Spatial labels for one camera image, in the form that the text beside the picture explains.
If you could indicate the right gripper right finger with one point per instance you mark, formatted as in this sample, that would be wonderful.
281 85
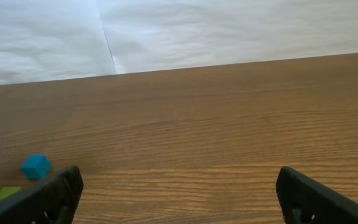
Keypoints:
315 199

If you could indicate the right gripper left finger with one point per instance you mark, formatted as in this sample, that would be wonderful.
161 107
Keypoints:
42 199

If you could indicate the blue cube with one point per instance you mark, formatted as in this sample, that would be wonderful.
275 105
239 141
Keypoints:
35 167

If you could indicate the green cube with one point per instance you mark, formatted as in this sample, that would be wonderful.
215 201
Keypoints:
3 193

